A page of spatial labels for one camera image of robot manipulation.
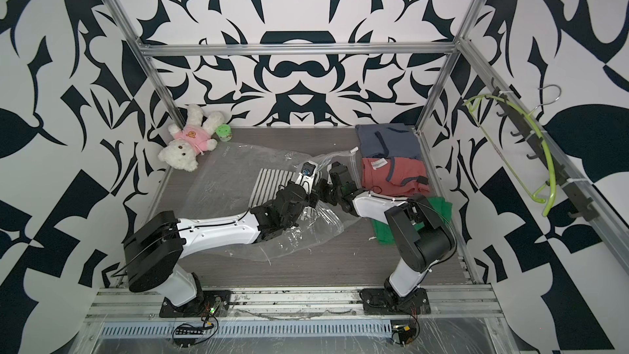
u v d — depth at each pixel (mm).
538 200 555
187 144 1016
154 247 453
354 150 918
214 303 725
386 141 1139
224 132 1126
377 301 742
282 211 595
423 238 464
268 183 996
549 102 569
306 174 664
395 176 1018
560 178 510
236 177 1023
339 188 728
